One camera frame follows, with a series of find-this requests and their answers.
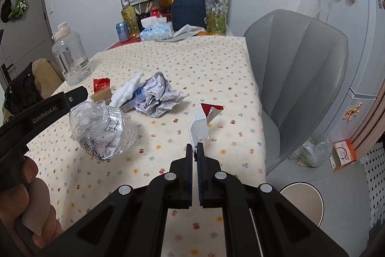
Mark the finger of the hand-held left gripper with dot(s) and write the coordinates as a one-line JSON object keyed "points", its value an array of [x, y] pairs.
{"points": [[76, 96]]}

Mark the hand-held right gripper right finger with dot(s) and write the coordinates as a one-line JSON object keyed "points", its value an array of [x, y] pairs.
{"points": [[202, 184]]}

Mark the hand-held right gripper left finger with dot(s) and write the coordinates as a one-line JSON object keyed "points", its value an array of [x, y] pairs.
{"points": [[188, 184]]}

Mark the brown cardboard piece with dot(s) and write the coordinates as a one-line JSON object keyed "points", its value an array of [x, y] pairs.
{"points": [[100, 96]]}

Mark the clear plastic bag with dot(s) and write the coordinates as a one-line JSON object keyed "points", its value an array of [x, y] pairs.
{"points": [[312, 151], [102, 130]]}

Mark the white tissue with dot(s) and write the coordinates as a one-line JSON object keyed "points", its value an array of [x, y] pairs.
{"points": [[124, 93]]}

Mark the blue tissue packet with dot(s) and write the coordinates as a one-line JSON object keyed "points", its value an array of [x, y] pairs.
{"points": [[132, 102]]}

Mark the white red carton piece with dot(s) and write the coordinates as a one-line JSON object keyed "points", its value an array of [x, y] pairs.
{"points": [[200, 127]]}

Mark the printed paper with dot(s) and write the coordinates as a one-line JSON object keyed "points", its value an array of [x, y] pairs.
{"points": [[156, 97]]}

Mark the white round trash bin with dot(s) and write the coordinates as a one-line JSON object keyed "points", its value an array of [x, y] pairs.
{"points": [[303, 202]]}

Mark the person's left hand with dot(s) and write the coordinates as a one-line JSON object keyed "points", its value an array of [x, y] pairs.
{"points": [[36, 205]]}

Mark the black garment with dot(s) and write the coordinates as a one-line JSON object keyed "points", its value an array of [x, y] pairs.
{"points": [[21, 91]]}

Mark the large clear water jug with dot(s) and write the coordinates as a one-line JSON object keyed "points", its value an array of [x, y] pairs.
{"points": [[70, 58]]}

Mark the blue drink can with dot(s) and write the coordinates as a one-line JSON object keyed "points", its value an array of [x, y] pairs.
{"points": [[122, 31]]}

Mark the grey door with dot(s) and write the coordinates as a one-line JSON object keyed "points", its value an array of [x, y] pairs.
{"points": [[33, 28]]}

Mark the yellow oil bottle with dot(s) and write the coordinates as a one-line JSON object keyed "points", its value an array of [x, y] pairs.
{"points": [[129, 19]]}

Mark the blue white tissue pack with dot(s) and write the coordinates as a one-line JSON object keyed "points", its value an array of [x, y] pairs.
{"points": [[156, 32]]}

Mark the black chopstick holder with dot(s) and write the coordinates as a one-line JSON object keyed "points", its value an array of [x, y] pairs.
{"points": [[143, 17]]}

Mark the green hanging cloth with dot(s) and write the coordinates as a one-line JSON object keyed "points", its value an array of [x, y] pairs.
{"points": [[19, 5]]}

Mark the black hanging cloth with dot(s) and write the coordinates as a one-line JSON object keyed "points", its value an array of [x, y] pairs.
{"points": [[5, 11]]}

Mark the red jar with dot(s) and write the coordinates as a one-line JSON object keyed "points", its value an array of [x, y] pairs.
{"points": [[155, 13]]}

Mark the floral tablecloth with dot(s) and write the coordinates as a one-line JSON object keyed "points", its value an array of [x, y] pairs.
{"points": [[186, 64]]}

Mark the clear plastic bag on floor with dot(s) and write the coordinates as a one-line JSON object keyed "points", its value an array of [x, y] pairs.
{"points": [[312, 151]]}

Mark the white cloth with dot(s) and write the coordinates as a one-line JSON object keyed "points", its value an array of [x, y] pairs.
{"points": [[186, 31]]}

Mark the brown round object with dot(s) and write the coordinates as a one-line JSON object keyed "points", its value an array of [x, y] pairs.
{"points": [[164, 2]]}

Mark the navy lunch bag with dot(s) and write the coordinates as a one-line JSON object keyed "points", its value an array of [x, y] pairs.
{"points": [[188, 11]]}

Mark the orange white box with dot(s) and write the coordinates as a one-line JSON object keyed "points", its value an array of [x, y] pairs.
{"points": [[343, 154]]}

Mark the grey chair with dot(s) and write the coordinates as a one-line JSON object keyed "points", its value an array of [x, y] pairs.
{"points": [[300, 64]]}

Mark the clear bottle green label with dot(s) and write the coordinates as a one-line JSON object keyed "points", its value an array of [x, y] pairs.
{"points": [[215, 13]]}

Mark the gold cluster fridge magnet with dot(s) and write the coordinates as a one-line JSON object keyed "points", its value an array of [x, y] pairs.
{"points": [[352, 113]]}

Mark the black white patterned mat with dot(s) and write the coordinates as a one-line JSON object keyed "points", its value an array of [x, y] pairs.
{"points": [[374, 184]]}

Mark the white refrigerator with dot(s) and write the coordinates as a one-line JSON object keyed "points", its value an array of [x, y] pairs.
{"points": [[355, 34]]}

